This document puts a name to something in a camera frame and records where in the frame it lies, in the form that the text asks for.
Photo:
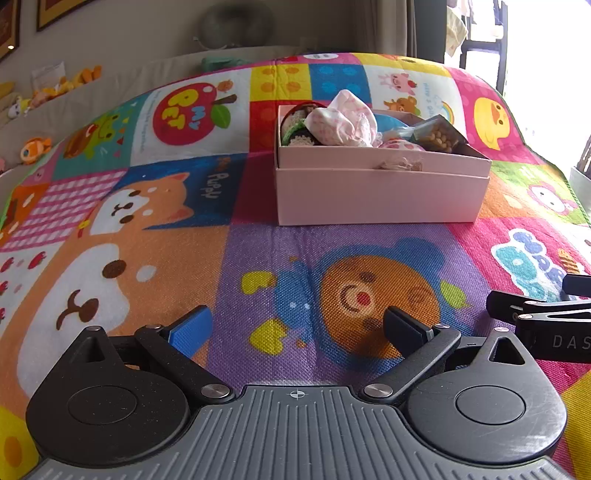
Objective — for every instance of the teal cloth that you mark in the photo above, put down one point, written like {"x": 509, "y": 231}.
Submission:
{"x": 221, "y": 62}

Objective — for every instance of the grey curtain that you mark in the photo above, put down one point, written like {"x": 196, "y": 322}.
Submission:
{"x": 383, "y": 25}

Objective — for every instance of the wide gold framed picture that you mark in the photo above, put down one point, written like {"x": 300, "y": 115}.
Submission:
{"x": 60, "y": 11}

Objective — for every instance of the black window frame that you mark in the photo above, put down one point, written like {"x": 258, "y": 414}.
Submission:
{"x": 480, "y": 46}

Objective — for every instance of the dark snack packet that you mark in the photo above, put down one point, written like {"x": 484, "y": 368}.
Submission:
{"x": 438, "y": 136}

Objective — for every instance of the orange yellow plush toys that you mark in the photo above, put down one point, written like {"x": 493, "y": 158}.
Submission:
{"x": 69, "y": 83}

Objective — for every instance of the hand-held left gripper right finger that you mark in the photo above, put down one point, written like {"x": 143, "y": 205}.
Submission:
{"x": 404, "y": 334}

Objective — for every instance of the narrow gold framed picture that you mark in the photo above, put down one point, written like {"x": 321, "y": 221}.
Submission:
{"x": 8, "y": 27}

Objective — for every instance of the grey round fan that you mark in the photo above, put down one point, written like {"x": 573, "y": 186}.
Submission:
{"x": 233, "y": 25}

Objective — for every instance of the beige hanging towel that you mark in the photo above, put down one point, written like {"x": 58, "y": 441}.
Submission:
{"x": 457, "y": 30}

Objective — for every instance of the pink cardboard box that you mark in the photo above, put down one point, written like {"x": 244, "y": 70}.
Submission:
{"x": 369, "y": 194}

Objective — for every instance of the white pink floral cloth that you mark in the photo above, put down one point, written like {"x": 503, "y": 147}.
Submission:
{"x": 341, "y": 124}

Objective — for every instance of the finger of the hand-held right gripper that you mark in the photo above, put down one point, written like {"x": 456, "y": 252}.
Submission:
{"x": 508, "y": 307}
{"x": 579, "y": 285}

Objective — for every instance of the colourful cartoon play mat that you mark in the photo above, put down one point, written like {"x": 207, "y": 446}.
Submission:
{"x": 277, "y": 258}

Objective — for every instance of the orange clownfish plush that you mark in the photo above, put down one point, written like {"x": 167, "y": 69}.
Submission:
{"x": 36, "y": 150}

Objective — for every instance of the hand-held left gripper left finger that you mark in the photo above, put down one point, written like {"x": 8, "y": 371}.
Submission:
{"x": 191, "y": 330}

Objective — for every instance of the pink spotted plush toy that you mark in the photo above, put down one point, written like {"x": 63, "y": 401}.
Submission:
{"x": 401, "y": 145}

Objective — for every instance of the light blue pouch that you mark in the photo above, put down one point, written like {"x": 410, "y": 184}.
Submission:
{"x": 392, "y": 124}

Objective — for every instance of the small white plush toy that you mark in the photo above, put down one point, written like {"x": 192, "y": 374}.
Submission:
{"x": 18, "y": 106}

